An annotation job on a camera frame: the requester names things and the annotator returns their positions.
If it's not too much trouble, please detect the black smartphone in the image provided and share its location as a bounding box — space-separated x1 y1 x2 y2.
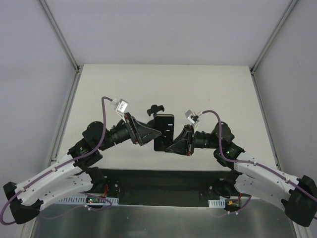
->
154 114 174 152

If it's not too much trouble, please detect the black phone stand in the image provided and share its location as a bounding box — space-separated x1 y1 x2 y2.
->
147 105 165 127

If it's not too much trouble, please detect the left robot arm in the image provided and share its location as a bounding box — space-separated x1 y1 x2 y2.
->
3 113 161 224

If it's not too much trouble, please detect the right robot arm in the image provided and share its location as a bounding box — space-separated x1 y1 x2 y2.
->
165 122 317 227

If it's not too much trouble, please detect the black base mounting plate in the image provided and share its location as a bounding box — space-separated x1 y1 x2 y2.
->
89 169 239 207

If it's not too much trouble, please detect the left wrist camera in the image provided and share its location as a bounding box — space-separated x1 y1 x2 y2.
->
111 99 128 122

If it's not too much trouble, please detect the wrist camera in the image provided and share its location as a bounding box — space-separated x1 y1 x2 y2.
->
185 110 203 132
111 99 128 122

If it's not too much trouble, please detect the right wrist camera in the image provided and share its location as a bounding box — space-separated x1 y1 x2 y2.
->
185 110 203 132

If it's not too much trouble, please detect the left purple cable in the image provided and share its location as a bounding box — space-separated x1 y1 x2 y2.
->
0 96 117 225

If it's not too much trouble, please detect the right white cable duct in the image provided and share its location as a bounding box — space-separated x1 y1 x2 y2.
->
209 197 242 208

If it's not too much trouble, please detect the white cable duct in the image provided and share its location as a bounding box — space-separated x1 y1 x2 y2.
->
209 197 242 208
56 195 119 206

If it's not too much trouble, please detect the left white cable duct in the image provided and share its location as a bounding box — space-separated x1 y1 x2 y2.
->
56 195 119 206

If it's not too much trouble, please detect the left aluminium frame post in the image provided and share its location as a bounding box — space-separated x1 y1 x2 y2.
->
37 0 80 73

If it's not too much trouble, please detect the aluminium frame post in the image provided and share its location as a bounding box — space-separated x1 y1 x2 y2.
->
37 0 80 73
250 0 301 75

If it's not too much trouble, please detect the right aluminium frame post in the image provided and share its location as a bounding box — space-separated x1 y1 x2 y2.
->
250 0 301 75

